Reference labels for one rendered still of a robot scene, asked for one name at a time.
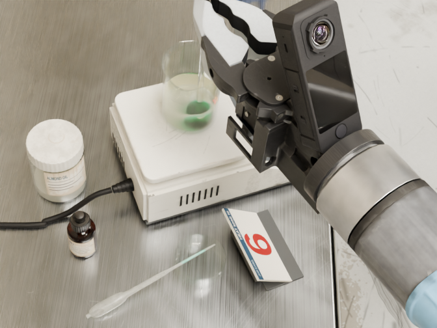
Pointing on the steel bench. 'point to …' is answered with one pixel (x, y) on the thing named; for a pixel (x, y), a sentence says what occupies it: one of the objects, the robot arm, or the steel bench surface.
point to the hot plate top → (173, 137)
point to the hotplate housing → (188, 182)
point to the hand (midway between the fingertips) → (209, 0)
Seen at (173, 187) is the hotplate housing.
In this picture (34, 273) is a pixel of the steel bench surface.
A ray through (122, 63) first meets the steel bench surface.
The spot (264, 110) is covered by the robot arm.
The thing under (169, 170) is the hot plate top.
